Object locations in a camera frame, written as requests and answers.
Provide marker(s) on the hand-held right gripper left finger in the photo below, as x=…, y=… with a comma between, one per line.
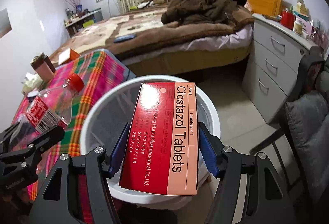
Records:
x=115, y=152

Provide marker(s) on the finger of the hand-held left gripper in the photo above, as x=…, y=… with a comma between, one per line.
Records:
x=7, y=136
x=48, y=139

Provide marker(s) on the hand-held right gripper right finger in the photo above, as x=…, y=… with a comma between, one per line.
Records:
x=208, y=154

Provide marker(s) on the clear plastic bottle red cap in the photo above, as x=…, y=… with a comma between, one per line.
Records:
x=48, y=108

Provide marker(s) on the red medicine box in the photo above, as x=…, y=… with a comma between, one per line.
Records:
x=159, y=141

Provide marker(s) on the white round bin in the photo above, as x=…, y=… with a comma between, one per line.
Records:
x=108, y=100

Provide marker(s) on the soft tissue pack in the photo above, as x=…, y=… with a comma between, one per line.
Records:
x=30, y=84

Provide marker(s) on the plaid tablecloth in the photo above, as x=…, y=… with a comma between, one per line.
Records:
x=97, y=75

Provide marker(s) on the orange cardboard box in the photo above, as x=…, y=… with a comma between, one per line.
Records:
x=69, y=57

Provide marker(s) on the bed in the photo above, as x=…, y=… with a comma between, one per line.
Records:
x=180, y=59

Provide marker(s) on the chair with grey cushion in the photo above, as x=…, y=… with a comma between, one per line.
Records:
x=308, y=136

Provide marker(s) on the grey drawer cabinet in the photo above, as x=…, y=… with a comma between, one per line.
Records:
x=272, y=65

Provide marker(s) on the dark blue phone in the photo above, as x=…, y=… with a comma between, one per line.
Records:
x=124, y=38

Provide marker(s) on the cluttered side desk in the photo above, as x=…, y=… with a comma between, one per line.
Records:
x=82, y=21

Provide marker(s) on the brown paw print blanket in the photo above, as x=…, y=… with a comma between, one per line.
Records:
x=102, y=29

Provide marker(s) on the vase with branches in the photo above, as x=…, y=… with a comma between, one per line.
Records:
x=77, y=3

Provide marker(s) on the brown jacket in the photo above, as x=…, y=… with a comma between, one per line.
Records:
x=203, y=5

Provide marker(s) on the white jar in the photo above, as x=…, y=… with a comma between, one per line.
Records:
x=298, y=27

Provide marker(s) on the square wall mirror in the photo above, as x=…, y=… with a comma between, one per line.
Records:
x=5, y=23

